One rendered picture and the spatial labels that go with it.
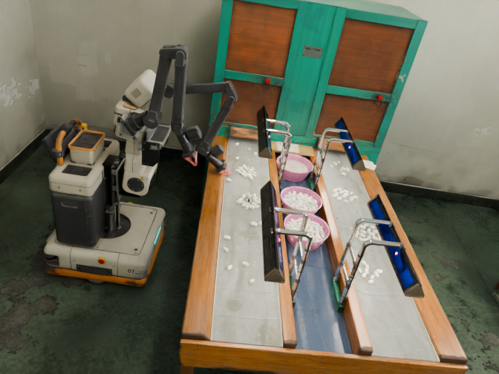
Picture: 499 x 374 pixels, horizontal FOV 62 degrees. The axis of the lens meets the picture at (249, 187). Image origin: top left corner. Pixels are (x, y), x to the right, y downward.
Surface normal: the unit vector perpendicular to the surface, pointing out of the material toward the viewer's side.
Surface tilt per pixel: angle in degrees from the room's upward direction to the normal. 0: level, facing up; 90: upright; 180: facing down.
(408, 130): 90
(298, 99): 90
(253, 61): 90
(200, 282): 0
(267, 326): 0
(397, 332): 0
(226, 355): 90
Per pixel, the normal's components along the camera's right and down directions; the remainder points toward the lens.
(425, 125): -0.05, 0.55
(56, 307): 0.15, -0.83
